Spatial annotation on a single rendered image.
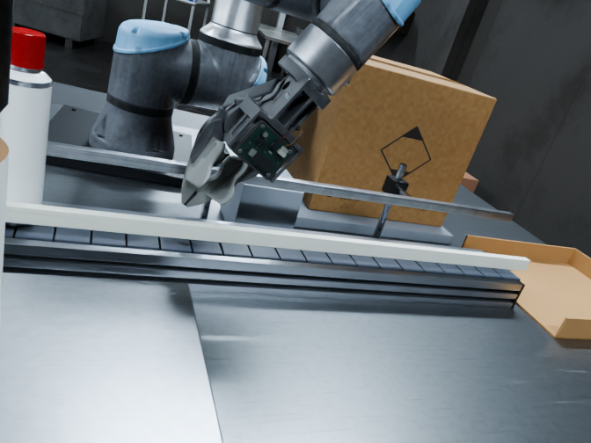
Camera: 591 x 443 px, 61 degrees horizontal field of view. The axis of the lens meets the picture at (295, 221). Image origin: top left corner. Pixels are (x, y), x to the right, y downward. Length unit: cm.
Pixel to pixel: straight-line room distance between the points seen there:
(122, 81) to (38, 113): 35
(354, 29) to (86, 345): 40
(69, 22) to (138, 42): 553
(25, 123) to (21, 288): 17
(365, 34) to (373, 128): 35
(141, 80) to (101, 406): 61
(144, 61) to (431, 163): 54
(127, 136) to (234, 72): 22
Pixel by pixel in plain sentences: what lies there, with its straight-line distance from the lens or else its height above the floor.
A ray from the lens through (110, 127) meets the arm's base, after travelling 94.
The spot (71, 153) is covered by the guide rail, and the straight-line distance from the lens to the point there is 65.
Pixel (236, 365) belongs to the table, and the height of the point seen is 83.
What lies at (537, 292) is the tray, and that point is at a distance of 102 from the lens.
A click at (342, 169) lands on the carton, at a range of 91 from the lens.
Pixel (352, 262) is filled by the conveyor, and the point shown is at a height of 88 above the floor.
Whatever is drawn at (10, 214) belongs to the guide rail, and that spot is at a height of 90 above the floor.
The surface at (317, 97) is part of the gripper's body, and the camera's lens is 56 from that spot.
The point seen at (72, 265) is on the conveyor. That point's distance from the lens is 61.
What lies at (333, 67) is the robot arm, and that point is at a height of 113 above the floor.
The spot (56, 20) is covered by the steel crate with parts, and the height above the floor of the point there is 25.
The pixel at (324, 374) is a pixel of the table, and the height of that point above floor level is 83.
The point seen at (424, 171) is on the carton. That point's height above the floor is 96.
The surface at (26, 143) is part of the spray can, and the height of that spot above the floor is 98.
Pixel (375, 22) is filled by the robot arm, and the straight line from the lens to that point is 58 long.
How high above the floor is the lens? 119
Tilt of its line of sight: 23 degrees down
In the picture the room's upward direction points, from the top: 17 degrees clockwise
